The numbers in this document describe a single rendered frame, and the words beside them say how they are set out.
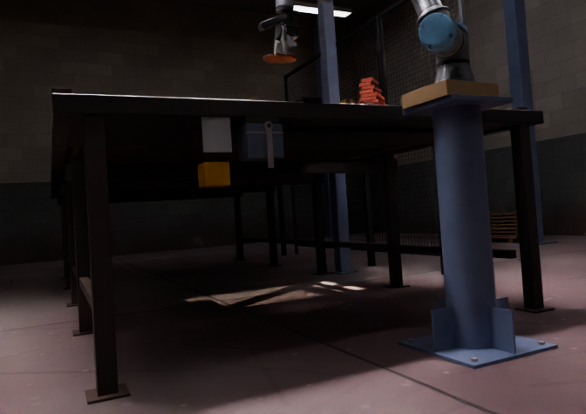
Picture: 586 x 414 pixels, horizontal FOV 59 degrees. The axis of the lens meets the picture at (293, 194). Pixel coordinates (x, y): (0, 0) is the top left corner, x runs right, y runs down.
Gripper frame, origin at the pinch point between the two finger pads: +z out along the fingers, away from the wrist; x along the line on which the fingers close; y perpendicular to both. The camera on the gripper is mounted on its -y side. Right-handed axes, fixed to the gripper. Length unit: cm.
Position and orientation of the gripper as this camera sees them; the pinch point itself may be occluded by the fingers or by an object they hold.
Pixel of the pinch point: (280, 57)
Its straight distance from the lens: 215.3
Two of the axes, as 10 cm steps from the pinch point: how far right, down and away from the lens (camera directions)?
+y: 9.3, 0.2, 3.7
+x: -3.7, 0.6, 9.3
